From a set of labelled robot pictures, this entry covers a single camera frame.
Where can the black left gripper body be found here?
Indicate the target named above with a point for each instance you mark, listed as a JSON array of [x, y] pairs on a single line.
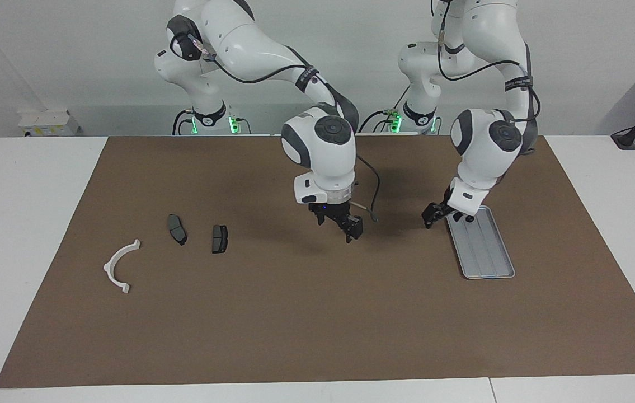
[[446, 211]]

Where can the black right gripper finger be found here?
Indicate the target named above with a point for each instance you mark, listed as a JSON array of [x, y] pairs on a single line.
[[354, 232], [320, 219]]

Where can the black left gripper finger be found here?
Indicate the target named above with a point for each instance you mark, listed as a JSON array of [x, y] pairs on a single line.
[[427, 219], [440, 215]]

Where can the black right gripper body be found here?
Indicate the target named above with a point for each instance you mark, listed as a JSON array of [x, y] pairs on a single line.
[[337, 214]]

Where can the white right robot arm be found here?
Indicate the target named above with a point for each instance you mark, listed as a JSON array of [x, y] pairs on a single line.
[[250, 39]]

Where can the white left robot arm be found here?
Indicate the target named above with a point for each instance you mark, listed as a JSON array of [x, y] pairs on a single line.
[[488, 145]]

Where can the silver metal tray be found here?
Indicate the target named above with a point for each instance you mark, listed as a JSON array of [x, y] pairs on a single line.
[[488, 252]]

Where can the brown table mat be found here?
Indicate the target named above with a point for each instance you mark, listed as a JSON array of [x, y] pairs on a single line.
[[317, 313]]

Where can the short dark brake pad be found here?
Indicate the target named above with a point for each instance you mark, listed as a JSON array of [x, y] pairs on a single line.
[[219, 239]]

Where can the long dark brake pad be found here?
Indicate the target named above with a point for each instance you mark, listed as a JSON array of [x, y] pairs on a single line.
[[176, 228]]

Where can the white power strip box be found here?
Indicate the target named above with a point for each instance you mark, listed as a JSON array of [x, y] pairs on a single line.
[[48, 122]]

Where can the white curved plastic bracket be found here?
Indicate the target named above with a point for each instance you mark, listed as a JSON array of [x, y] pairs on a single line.
[[107, 267]]

